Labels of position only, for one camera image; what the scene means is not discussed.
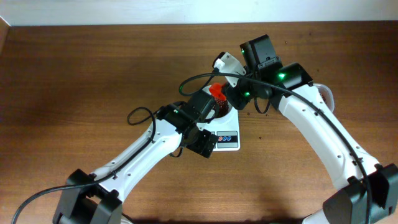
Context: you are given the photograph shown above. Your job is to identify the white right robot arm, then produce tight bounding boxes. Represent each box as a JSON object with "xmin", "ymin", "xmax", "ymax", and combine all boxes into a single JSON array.
[{"xmin": 213, "ymin": 35, "xmax": 397, "ymax": 223}]

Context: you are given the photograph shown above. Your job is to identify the white digital kitchen scale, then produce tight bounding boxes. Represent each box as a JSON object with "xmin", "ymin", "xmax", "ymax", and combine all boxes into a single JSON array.
[{"xmin": 197, "ymin": 102, "xmax": 241, "ymax": 152}]

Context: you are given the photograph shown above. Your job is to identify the red adzuki beans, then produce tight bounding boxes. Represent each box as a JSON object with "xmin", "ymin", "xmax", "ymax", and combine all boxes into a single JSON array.
[{"xmin": 214, "ymin": 98, "xmax": 229, "ymax": 118}]

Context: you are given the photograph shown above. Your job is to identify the red plastic scoop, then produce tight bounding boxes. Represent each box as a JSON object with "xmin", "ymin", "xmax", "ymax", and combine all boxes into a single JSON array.
[{"xmin": 209, "ymin": 83, "xmax": 226, "ymax": 101}]

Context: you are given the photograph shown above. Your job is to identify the clear plastic container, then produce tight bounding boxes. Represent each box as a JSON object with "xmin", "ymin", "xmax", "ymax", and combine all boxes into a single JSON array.
[{"xmin": 314, "ymin": 83, "xmax": 335, "ymax": 112}]

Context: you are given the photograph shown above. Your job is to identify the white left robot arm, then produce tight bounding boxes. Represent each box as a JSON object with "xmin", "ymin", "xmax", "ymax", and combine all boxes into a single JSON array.
[{"xmin": 52, "ymin": 91, "xmax": 218, "ymax": 223}]

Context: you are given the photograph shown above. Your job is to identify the white metal bowl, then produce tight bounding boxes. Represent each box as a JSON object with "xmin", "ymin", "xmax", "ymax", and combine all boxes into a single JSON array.
[{"xmin": 203, "ymin": 83, "xmax": 231, "ymax": 118}]

